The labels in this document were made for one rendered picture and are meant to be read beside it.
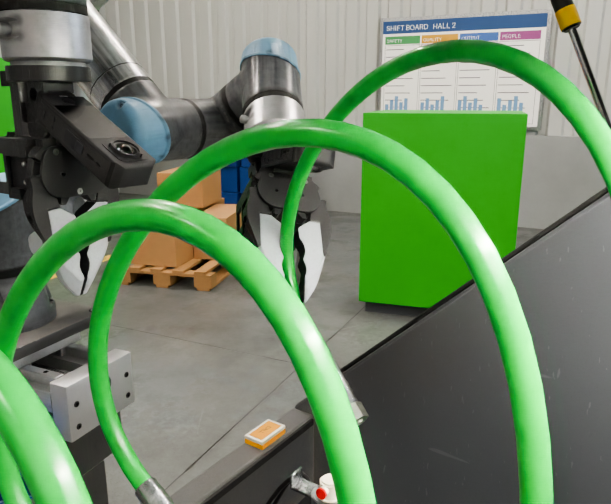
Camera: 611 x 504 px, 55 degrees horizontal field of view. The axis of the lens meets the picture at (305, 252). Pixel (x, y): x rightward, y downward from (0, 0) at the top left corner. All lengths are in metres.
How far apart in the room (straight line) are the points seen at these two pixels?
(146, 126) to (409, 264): 3.22
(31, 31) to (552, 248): 0.53
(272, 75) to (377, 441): 0.49
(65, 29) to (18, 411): 0.42
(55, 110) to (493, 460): 0.60
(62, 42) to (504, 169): 3.26
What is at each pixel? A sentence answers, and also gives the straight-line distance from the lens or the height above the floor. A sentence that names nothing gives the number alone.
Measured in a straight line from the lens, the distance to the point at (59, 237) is 0.30.
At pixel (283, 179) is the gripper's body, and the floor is 1.30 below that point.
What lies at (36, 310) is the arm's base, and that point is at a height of 1.07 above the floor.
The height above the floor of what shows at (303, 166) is 1.33.
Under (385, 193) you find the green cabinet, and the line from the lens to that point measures 3.74.
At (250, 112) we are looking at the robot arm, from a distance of 0.72.
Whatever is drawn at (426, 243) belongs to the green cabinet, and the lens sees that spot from 3.76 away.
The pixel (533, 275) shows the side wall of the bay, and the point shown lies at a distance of 0.67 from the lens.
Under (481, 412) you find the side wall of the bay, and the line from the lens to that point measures 0.75.
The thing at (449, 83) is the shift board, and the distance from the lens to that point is 6.91.
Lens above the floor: 1.39
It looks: 15 degrees down
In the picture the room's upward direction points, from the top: straight up
